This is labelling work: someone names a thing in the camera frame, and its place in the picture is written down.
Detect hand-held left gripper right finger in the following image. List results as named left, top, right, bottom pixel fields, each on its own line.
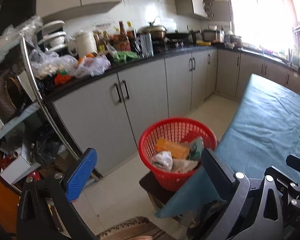
left=201, top=148, right=284, bottom=240

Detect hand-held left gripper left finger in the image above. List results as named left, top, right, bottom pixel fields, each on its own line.
left=16, top=147, right=98, bottom=240

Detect teal tissue pack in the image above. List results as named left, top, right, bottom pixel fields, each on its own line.
left=189, top=137, right=205, bottom=161

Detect red plastic basket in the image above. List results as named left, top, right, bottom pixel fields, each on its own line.
left=138, top=117, right=218, bottom=192

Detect orange snack packet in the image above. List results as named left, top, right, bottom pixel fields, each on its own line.
left=155, top=137, right=190, bottom=159

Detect white sock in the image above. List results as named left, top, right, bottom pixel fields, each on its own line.
left=151, top=151, right=173, bottom=172

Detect dark patterned cloth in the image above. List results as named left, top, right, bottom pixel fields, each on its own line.
left=179, top=200, right=228, bottom=233

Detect black plastic bag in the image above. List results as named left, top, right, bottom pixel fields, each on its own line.
left=31, top=137, right=63, bottom=165

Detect blue tablecloth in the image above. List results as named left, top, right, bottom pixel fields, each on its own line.
left=155, top=74, right=300, bottom=218

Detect black stool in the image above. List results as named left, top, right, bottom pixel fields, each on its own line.
left=139, top=171, right=183, bottom=212

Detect white cardboard box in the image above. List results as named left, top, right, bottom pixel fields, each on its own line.
left=0, top=155, right=40, bottom=184

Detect patterned floor rug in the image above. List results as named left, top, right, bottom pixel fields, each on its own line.
left=97, top=216, right=170, bottom=240

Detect grey base kitchen cabinets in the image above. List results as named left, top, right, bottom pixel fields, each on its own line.
left=44, top=46, right=300, bottom=175

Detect clear plastic bags pile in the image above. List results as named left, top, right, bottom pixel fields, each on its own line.
left=30, top=49, right=112, bottom=78

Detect brown patterned handbag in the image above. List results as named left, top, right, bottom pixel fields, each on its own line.
left=0, top=76, right=23, bottom=123

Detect metal shelf rack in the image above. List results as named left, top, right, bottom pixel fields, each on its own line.
left=0, top=36, right=103, bottom=183

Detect green packet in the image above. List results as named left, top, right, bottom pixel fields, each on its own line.
left=112, top=51, right=140, bottom=63

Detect lidded cooking pot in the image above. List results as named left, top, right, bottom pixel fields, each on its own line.
left=229, top=34, right=242, bottom=48

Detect stack of white plates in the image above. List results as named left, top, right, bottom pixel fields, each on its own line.
left=37, top=20, right=67, bottom=48

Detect red cap sauce bottle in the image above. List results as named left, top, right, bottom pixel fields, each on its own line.
left=118, top=21, right=130, bottom=52

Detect clear glass jar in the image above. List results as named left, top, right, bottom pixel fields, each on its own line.
left=139, top=34, right=154, bottom=58

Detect dark soy sauce bottle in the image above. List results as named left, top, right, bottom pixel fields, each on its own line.
left=126, top=22, right=138, bottom=53

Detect black wok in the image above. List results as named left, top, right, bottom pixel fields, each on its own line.
left=166, top=31, right=191, bottom=41

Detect kitchen window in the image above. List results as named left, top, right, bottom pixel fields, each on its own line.
left=226, top=0, right=298, bottom=53

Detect crumpled clear plastic bag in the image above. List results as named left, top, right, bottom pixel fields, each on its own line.
left=0, top=16, right=44, bottom=64

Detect steel pot with lid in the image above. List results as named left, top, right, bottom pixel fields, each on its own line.
left=137, top=24, right=167, bottom=40

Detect wall cabinet with dish rack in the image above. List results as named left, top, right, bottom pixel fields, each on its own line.
left=175, top=0, right=232, bottom=22

